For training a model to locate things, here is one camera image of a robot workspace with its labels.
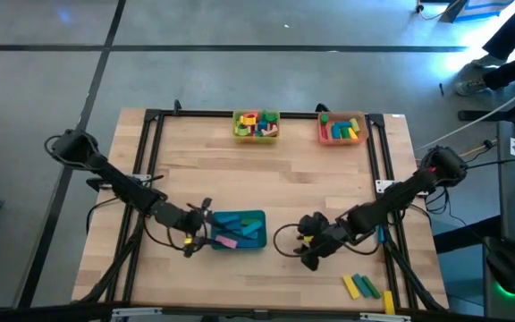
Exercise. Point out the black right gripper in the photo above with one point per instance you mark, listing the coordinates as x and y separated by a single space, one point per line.
329 239

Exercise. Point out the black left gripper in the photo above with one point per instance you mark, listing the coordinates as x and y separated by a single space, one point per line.
190 221

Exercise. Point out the green rectangular block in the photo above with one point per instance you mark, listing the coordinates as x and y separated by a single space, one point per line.
250 221

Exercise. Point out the teal plastic bin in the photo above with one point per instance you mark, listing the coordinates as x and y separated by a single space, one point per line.
262 214

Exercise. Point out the yellow long block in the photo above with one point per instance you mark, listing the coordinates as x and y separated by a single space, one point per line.
351 286
388 302

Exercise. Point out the teal long block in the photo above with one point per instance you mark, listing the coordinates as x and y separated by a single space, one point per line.
362 285

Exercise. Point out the green long block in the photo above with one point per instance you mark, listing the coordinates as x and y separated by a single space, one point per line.
372 288

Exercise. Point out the light green arch block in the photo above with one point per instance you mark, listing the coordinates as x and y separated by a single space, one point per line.
241 131

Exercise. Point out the red medium block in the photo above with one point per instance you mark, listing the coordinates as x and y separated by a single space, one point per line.
324 133

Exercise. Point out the blue medium block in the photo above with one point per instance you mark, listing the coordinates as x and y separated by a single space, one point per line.
344 124
336 132

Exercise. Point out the natural wooden block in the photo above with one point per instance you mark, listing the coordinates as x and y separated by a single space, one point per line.
271 131

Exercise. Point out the yellow wooden block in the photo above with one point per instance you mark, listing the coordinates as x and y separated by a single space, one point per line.
249 120

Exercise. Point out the small blue block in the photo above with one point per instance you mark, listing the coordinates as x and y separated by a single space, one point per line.
262 124

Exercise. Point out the green cylinder block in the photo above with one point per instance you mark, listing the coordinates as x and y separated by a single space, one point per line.
324 119

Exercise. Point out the light green medium block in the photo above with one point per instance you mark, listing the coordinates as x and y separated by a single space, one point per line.
355 124

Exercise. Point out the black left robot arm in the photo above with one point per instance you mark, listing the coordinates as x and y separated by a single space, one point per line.
119 181

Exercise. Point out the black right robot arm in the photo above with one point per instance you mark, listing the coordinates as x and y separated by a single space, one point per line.
400 197

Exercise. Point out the yellow plastic bin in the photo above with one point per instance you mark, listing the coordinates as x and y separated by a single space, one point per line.
257 139

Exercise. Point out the black clamp knob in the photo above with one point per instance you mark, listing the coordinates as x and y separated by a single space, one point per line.
177 106
322 107

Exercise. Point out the orange plastic bin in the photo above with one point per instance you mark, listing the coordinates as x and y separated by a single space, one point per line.
334 117

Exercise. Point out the black computer mouse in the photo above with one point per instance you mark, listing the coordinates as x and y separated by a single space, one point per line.
503 272

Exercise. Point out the black desk foot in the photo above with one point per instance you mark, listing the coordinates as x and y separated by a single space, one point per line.
485 115

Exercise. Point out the person's shoe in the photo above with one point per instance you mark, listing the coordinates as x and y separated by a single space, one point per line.
486 61
470 86

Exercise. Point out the blue edged board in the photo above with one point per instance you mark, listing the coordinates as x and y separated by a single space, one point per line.
458 17

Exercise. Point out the silver metal bracket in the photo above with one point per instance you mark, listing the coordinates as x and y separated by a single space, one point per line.
385 317
137 313

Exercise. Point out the black aluminium frame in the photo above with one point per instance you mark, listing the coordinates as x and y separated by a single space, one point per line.
298 115

